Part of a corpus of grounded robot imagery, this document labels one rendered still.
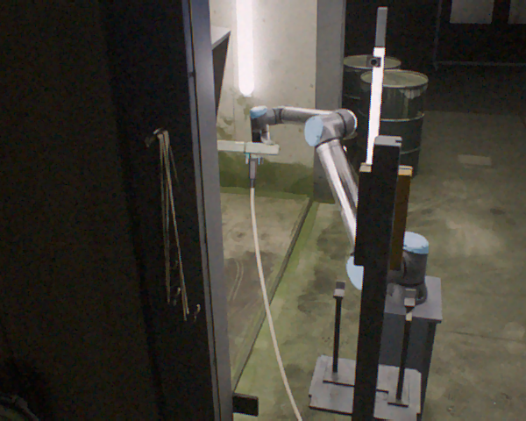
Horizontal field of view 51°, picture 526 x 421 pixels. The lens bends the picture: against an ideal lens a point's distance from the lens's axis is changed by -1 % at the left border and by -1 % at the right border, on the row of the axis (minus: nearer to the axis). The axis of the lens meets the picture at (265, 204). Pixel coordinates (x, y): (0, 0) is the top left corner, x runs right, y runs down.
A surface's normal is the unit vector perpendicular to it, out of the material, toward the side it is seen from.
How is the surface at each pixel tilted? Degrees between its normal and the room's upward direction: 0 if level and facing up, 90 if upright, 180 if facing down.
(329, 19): 90
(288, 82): 90
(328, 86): 90
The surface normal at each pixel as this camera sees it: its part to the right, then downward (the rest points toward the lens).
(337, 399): -0.02, -0.90
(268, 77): -0.25, 0.43
